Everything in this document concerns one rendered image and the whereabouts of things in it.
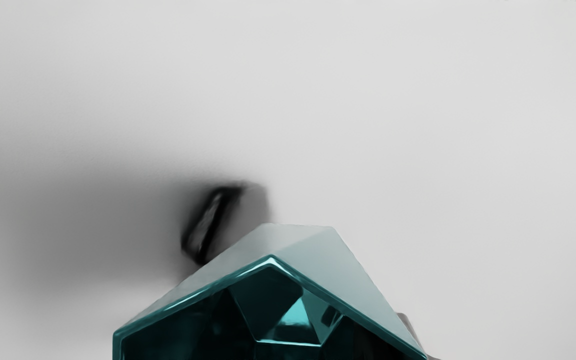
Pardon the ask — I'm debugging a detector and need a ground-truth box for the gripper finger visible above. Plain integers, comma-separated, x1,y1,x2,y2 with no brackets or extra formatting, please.
396,312,441,360

